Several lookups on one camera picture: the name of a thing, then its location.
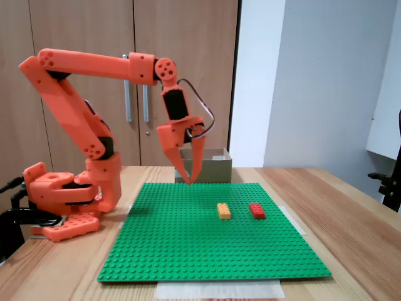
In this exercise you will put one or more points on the black mount bracket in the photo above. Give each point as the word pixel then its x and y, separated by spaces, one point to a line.
pixel 391 191

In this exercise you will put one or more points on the wooden cabinet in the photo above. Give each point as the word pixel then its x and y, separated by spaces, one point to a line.
pixel 78 31

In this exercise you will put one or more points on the green lego baseplate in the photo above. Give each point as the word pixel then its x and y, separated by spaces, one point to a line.
pixel 203 244

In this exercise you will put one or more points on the yellow lego block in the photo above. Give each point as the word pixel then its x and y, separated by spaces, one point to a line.
pixel 224 211

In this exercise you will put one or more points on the red lego block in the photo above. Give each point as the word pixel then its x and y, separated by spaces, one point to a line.
pixel 257 211

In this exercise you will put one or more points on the black table clamp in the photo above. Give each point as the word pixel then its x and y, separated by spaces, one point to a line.
pixel 12 232

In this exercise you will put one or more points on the masking tape strip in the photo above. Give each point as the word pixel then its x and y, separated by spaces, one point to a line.
pixel 129 210
pixel 219 290
pixel 297 225

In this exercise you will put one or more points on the brown cardboard box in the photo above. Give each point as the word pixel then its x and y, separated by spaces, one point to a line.
pixel 213 171

